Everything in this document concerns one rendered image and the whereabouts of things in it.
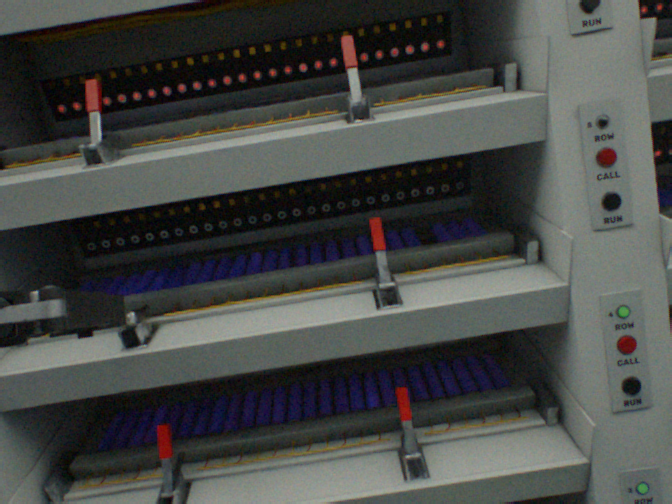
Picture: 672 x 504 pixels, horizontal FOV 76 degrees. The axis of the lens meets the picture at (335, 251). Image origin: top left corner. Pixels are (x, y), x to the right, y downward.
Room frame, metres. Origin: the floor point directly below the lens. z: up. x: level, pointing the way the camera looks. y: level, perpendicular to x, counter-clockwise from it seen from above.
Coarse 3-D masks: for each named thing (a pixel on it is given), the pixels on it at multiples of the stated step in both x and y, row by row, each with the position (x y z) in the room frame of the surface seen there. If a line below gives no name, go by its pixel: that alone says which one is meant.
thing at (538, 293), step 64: (128, 256) 0.60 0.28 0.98; (512, 256) 0.49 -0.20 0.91; (192, 320) 0.47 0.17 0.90; (256, 320) 0.45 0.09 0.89; (320, 320) 0.43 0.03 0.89; (384, 320) 0.43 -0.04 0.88; (448, 320) 0.43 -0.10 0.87; (512, 320) 0.43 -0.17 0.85; (0, 384) 0.43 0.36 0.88; (64, 384) 0.44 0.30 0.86; (128, 384) 0.44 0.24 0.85
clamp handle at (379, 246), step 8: (376, 224) 0.45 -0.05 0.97; (376, 232) 0.45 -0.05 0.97; (376, 240) 0.45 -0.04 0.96; (384, 240) 0.45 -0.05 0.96; (376, 248) 0.45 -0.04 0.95; (384, 248) 0.45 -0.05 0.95; (376, 256) 0.45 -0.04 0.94; (384, 256) 0.45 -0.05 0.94; (384, 264) 0.44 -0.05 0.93; (384, 272) 0.44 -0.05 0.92; (384, 280) 0.44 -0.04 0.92
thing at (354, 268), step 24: (456, 240) 0.50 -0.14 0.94; (480, 240) 0.49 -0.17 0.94; (504, 240) 0.49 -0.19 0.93; (312, 264) 0.50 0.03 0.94; (336, 264) 0.49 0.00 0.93; (360, 264) 0.49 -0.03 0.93; (408, 264) 0.49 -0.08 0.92; (432, 264) 0.49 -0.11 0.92; (192, 288) 0.49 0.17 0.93; (216, 288) 0.49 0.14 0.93; (240, 288) 0.49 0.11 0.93; (264, 288) 0.49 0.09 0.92; (288, 288) 0.49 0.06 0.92; (48, 336) 0.47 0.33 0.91
